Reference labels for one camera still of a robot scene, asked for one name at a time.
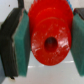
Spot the green padded gripper left finger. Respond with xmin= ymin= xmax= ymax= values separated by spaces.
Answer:
xmin=0 ymin=8 xmax=30 ymax=77

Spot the green padded gripper right finger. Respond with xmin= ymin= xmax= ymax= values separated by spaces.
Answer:
xmin=71 ymin=8 xmax=84 ymax=76

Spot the red gear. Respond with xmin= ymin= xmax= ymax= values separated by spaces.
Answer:
xmin=28 ymin=0 xmax=73 ymax=66

